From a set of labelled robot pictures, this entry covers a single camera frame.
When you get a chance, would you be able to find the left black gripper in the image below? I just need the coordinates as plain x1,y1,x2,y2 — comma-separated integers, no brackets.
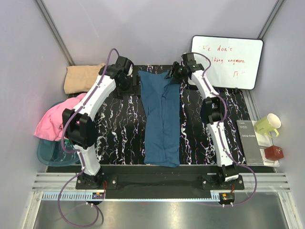
113,74,140,100

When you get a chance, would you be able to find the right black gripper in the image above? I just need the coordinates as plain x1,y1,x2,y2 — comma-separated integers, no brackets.
163,62,185,85

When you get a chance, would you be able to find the blue t shirt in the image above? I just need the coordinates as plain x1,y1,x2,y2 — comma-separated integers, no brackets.
138,71,180,167

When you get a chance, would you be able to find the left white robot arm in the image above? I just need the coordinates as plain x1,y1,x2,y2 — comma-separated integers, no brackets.
62,56,141,189

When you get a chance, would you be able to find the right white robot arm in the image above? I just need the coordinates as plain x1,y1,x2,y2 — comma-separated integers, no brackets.
165,52,239,190

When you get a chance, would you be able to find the white paper stack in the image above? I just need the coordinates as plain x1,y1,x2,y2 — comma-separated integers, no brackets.
254,131,280,168

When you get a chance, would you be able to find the folded beige t shirt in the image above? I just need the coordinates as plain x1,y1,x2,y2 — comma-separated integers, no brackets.
64,63,105,94

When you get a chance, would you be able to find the black marble pattern mat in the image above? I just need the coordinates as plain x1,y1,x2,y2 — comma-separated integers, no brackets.
46,64,247,166

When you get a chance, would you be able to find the white whiteboard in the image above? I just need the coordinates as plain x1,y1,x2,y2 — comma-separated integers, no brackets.
191,35,264,90

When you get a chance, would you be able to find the pink t shirt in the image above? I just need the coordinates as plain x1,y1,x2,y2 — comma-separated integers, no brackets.
34,93,86,141

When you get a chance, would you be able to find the teal plastic basket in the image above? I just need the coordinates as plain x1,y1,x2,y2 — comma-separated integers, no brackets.
37,102,80,167

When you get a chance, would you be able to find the yellow green mug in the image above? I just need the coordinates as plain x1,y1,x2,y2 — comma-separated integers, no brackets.
254,113,282,138

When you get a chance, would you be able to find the grey setup guide booklet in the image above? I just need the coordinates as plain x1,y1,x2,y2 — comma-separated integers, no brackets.
236,120,264,166

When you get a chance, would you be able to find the red brown box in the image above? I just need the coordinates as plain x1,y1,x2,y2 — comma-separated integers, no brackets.
264,146,284,161

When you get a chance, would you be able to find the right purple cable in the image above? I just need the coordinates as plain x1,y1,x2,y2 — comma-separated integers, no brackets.
190,52,258,207

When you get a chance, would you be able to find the purple cable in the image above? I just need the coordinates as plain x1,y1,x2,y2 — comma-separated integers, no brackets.
190,52,258,207
57,48,121,226

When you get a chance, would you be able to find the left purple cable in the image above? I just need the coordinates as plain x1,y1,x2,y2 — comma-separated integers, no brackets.
57,48,121,226

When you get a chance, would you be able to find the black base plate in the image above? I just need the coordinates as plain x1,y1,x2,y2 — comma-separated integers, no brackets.
76,165,244,190

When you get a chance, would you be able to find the aluminium rail frame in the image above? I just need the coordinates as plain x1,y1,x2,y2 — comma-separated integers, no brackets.
22,172,303,229

